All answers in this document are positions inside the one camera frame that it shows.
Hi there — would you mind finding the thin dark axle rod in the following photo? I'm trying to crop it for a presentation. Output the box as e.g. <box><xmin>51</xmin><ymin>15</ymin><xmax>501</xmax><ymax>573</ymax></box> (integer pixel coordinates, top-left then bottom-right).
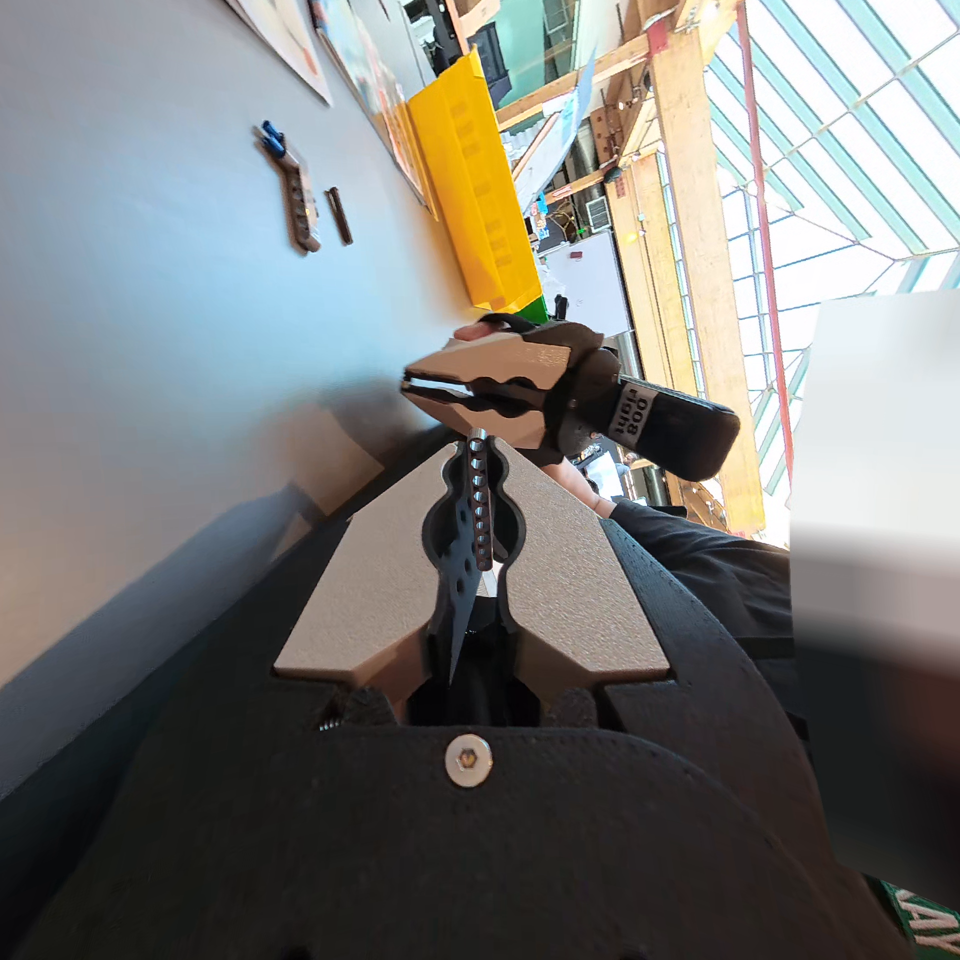
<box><xmin>324</xmin><ymin>186</ymin><xmax>355</xmax><ymax>247</ymax></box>

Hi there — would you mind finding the grey L-beam with blue pins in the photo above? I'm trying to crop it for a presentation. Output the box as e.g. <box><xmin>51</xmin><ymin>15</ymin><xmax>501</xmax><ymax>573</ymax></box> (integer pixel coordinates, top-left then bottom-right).
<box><xmin>253</xmin><ymin>120</ymin><xmax>324</xmax><ymax>256</ymax></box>

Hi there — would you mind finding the grey desk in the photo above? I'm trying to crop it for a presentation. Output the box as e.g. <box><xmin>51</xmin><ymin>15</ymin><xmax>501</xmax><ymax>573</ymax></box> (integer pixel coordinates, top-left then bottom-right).
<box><xmin>0</xmin><ymin>0</ymin><xmax>541</xmax><ymax>796</ymax></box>

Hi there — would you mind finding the person's black clothing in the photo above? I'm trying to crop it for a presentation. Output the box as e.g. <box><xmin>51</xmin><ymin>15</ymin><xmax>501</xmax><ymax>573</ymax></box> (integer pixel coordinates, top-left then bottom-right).
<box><xmin>600</xmin><ymin>498</ymin><xmax>796</xmax><ymax>721</ymax></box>

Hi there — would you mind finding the open instruction booklet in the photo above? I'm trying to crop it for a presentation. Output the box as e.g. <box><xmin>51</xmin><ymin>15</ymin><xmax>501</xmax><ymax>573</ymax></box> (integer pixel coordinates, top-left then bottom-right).
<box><xmin>225</xmin><ymin>0</ymin><xmax>335</xmax><ymax>106</ymax></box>

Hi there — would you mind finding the person's right forearm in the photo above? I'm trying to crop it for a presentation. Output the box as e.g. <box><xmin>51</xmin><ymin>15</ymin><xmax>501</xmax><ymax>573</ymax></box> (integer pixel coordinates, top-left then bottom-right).
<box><xmin>540</xmin><ymin>457</ymin><xmax>620</xmax><ymax>522</ymax></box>

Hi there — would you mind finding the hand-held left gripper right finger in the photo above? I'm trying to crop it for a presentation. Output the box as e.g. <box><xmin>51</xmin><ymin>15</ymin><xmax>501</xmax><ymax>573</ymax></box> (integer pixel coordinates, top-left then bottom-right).
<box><xmin>487</xmin><ymin>437</ymin><xmax>672</xmax><ymax>727</ymax></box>

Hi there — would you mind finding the blue printed leaflet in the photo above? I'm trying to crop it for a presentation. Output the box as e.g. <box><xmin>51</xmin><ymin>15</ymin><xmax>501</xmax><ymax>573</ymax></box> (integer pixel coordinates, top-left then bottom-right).
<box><xmin>311</xmin><ymin>0</ymin><xmax>391</xmax><ymax>114</ymax></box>

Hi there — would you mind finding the yellow plastic bin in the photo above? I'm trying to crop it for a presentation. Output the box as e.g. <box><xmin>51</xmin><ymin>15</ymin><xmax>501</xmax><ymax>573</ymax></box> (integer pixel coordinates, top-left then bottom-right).
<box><xmin>405</xmin><ymin>46</ymin><xmax>552</xmax><ymax>315</ymax></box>

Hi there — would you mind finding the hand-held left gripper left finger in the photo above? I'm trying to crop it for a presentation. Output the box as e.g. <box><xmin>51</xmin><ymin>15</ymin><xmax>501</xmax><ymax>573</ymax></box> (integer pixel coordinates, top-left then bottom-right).
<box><xmin>272</xmin><ymin>441</ymin><xmax>468</xmax><ymax>727</ymax></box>

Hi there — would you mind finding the white board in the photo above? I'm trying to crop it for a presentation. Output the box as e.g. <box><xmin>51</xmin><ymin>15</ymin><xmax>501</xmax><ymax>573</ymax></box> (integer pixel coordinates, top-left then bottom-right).
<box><xmin>540</xmin><ymin>228</ymin><xmax>635</xmax><ymax>339</ymax></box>

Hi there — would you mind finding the long grey holed beam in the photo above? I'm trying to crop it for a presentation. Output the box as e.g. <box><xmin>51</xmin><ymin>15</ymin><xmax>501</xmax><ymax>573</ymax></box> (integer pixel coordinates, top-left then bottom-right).
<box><xmin>463</xmin><ymin>426</ymin><xmax>502</xmax><ymax>575</ymax></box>

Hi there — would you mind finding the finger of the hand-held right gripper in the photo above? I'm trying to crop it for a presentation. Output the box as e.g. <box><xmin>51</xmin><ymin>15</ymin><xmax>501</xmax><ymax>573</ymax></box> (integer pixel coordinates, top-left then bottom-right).
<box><xmin>401</xmin><ymin>386</ymin><xmax>556</xmax><ymax>449</ymax></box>
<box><xmin>403</xmin><ymin>332</ymin><xmax>573</xmax><ymax>387</ymax></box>

